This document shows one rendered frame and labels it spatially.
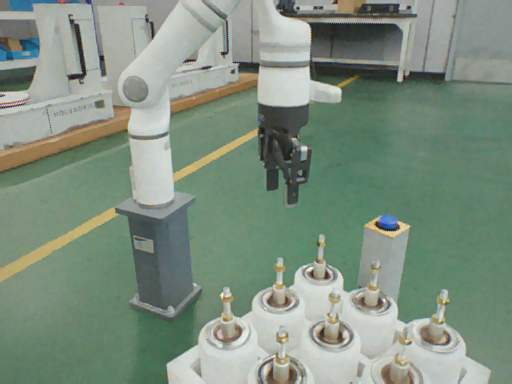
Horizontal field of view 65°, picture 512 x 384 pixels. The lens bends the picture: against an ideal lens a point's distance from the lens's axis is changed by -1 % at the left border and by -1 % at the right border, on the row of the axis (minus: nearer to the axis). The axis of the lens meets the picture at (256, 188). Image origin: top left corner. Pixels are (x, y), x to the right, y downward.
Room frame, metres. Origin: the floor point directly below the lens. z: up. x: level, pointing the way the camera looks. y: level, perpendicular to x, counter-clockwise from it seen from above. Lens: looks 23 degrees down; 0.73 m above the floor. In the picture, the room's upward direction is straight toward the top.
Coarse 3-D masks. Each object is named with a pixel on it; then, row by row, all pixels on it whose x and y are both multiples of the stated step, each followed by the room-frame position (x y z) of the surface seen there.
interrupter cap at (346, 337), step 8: (320, 320) 0.54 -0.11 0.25; (312, 328) 0.52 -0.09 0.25; (320, 328) 0.52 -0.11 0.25; (344, 328) 0.52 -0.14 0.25; (312, 336) 0.50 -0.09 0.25; (320, 336) 0.50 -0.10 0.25; (344, 336) 0.50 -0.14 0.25; (352, 336) 0.50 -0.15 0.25; (320, 344) 0.48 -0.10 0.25; (328, 344) 0.48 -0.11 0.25; (336, 344) 0.48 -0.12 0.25; (344, 344) 0.48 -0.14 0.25; (352, 344) 0.48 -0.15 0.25; (336, 352) 0.47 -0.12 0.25
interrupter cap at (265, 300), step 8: (272, 288) 0.63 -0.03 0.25; (288, 288) 0.62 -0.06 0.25; (264, 296) 0.60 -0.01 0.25; (272, 296) 0.61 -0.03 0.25; (288, 296) 0.60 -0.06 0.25; (296, 296) 0.60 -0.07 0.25; (264, 304) 0.58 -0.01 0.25; (272, 304) 0.58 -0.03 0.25; (288, 304) 0.58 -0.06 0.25; (296, 304) 0.58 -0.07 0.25; (272, 312) 0.56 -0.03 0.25; (280, 312) 0.56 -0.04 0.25; (288, 312) 0.56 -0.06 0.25
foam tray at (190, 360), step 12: (252, 312) 0.64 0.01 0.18; (252, 324) 0.62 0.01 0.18; (396, 324) 0.61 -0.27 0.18; (396, 336) 0.60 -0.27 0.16; (192, 348) 0.55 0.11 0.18; (300, 348) 0.55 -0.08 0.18; (396, 348) 0.55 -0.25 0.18; (180, 360) 0.52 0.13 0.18; (192, 360) 0.52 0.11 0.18; (360, 360) 0.52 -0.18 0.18; (468, 360) 0.52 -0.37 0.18; (168, 372) 0.51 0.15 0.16; (180, 372) 0.50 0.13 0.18; (192, 372) 0.50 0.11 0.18; (360, 372) 0.52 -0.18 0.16; (468, 372) 0.49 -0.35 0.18; (480, 372) 0.49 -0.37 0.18
